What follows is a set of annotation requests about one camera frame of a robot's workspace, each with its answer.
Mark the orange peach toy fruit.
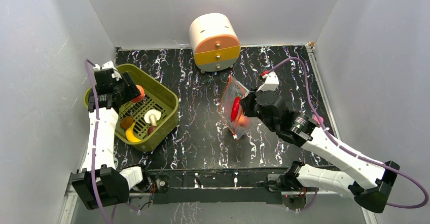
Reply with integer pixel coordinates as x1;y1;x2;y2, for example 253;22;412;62
131;85;146;104

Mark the red toy chili pepper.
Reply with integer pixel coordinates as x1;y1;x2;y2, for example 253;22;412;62
230;97;241;122

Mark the brown toy kiwi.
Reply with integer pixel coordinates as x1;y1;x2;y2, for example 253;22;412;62
120;116;134;130

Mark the clear zip bag orange zipper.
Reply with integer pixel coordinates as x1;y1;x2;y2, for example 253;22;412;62
219;75;250;140

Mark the yellow toy banana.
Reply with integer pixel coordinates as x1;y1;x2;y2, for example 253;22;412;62
125;123;141;143

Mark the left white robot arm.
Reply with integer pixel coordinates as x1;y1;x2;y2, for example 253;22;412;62
71;67;152;210

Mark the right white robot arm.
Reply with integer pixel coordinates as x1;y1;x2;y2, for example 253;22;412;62
240;91;400;213

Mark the white toy mushroom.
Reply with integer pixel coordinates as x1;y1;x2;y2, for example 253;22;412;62
144;109;162;126

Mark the olive green plastic basket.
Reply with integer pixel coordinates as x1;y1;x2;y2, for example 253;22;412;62
84;61;178;152

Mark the dark red toy fruit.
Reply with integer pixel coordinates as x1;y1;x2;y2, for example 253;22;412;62
147;126;157;135

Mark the pink small object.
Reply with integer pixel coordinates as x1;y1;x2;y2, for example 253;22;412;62
313;115;324;125

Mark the white cylindrical drawer cabinet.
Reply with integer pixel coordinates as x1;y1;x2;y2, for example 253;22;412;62
189;13;241;73

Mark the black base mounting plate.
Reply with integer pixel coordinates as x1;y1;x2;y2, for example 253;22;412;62
147;167;301;204

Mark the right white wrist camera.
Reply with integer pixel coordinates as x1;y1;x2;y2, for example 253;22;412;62
257;71;279;92

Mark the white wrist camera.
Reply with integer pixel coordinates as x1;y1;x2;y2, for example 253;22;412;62
257;71;279;92
93;61;122;81

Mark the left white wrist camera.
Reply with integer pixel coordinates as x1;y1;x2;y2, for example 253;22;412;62
93;61;122;81

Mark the aluminium frame rail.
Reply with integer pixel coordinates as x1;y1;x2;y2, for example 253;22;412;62
63;170;379;224

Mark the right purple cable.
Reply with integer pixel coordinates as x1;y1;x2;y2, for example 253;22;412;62
262;57;429;210

